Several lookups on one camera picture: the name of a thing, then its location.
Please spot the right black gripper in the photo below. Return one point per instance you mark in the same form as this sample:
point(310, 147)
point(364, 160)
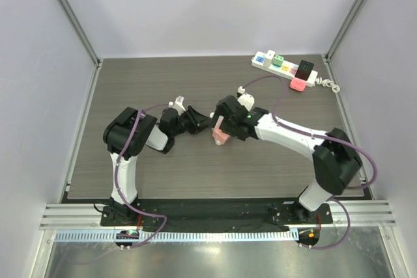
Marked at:
point(226, 119)

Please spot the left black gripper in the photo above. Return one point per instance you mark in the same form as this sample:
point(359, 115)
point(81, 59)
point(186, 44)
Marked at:
point(193, 116)

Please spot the white triangular socket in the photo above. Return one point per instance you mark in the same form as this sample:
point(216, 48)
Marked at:
point(215, 128)

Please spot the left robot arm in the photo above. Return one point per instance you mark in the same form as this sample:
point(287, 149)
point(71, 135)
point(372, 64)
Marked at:
point(126, 136)

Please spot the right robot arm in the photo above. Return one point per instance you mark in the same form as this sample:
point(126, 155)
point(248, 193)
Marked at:
point(334, 158)

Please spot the white charger plug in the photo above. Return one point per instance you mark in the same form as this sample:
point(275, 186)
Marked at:
point(268, 58)

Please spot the small pink cube plug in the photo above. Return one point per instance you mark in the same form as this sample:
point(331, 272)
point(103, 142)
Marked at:
point(298, 84)

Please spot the green cube plug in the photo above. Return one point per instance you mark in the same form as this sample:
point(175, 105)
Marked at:
point(278, 61)

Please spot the black cube plug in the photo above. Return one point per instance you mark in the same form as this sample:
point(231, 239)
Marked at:
point(304, 70)

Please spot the white power strip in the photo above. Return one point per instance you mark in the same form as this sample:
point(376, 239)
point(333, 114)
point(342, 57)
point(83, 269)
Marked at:
point(287, 70)

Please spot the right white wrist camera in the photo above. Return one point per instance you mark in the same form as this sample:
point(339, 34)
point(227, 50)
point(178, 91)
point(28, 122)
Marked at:
point(245, 99)

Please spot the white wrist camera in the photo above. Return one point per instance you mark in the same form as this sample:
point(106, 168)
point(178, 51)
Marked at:
point(245, 99)
point(178, 105)

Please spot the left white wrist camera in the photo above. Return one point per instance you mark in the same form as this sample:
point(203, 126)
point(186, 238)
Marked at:
point(178, 105)

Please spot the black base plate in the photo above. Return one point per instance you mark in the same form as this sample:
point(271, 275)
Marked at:
point(199, 213)

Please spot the slotted cable duct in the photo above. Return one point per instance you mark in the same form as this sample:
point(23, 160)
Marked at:
point(126, 236)

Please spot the aluminium front rail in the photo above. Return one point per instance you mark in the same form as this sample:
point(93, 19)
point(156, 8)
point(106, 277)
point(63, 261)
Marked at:
point(362, 213)

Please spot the right aluminium frame post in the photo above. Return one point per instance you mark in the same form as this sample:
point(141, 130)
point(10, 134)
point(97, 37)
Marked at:
point(345, 26)

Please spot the aluminium frame post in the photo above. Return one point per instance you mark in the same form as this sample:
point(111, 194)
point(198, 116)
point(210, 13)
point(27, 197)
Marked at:
point(78, 29)
point(345, 26)

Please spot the left aluminium frame post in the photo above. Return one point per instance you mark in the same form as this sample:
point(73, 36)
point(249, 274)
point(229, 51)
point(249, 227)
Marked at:
point(78, 29)

